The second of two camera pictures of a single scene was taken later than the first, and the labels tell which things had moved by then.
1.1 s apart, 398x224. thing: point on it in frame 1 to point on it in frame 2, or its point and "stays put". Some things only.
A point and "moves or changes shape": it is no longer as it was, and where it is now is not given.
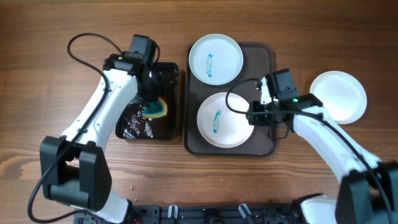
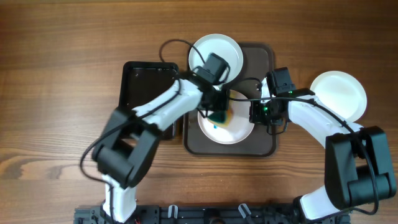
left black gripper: (158, 78) to (224, 104)
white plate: (342, 94) stays put
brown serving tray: (259, 60) stays put
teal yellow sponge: (157, 109) moves or changes shape
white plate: (220, 126) stays put
